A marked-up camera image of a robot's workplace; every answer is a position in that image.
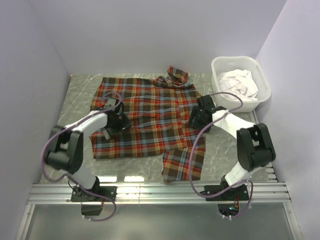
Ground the plaid long sleeve shirt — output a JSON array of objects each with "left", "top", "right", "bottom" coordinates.
[{"left": 90, "top": 67, "right": 206, "bottom": 183}]

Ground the white plastic basket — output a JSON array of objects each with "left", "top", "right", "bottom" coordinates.
[{"left": 211, "top": 56, "right": 271, "bottom": 113}]

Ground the aluminium rail frame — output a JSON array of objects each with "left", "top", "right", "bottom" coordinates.
[{"left": 14, "top": 109, "right": 305, "bottom": 240}]

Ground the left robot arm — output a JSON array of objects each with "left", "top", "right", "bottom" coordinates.
[{"left": 43, "top": 97, "right": 131, "bottom": 201}]

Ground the black box under rail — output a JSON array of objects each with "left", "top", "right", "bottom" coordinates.
[{"left": 80, "top": 201, "right": 104, "bottom": 217}]

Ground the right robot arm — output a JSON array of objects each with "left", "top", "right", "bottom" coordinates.
[{"left": 188, "top": 92, "right": 276, "bottom": 200}]

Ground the white shirt in basket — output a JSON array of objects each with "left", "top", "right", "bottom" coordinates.
[{"left": 217, "top": 69, "right": 259, "bottom": 102}]

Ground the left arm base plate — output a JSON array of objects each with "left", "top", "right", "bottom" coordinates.
[{"left": 70, "top": 186, "right": 117, "bottom": 203}]

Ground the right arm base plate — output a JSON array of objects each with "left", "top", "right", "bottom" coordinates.
[{"left": 199, "top": 184, "right": 251, "bottom": 201}]

